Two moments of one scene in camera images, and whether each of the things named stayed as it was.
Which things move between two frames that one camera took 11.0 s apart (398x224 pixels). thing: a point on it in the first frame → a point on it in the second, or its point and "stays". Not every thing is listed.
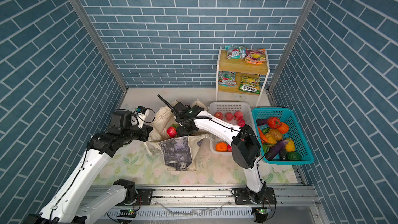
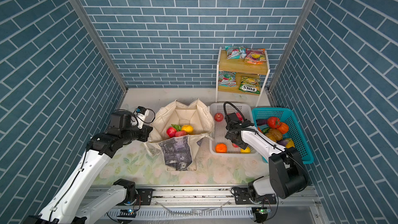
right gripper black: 181,133 → 229,134
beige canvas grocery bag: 179,153 stays
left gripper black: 146,130 stays
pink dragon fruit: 172,131 stays
